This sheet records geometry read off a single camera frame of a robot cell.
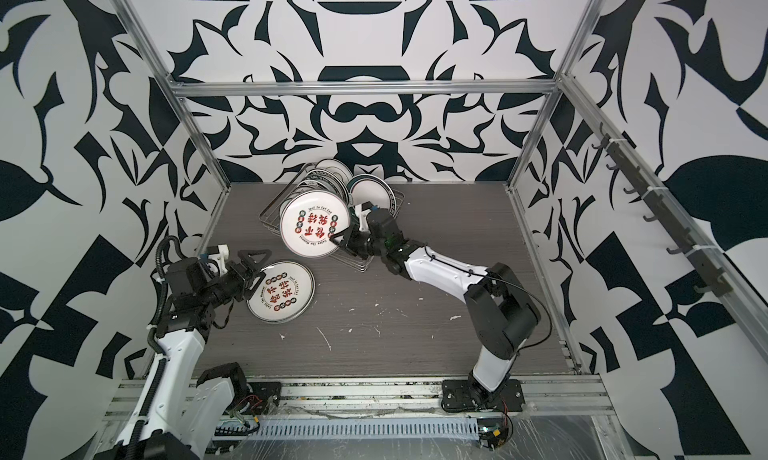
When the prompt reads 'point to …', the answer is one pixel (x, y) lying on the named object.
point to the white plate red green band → (373, 189)
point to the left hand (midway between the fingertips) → (267, 258)
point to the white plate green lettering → (323, 180)
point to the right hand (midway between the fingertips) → (330, 236)
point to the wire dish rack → (271, 220)
